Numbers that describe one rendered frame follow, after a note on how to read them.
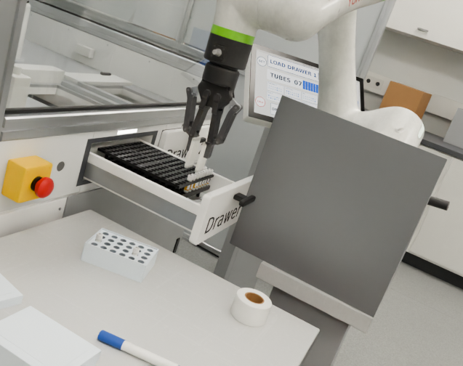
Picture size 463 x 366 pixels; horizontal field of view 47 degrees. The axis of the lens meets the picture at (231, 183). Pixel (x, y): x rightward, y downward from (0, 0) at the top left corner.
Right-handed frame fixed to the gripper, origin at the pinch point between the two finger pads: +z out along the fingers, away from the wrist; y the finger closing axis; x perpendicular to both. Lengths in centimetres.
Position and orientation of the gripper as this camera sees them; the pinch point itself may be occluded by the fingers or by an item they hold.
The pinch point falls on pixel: (198, 155)
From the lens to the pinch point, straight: 118.3
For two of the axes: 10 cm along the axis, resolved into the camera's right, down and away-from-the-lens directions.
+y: 8.7, 3.7, -3.1
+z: -2.9, 9.1, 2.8
